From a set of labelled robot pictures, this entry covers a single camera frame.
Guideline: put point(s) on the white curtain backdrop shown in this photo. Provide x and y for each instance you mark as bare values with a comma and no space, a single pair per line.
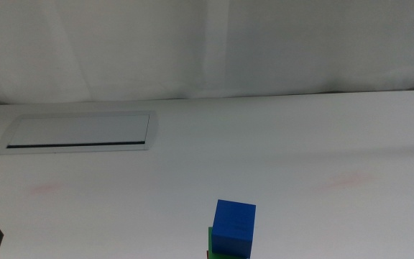
192,46

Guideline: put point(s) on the green cube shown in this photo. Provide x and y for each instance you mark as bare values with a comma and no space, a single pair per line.
210,244

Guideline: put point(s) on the blue cube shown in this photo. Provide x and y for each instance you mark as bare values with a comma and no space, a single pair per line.
234,228

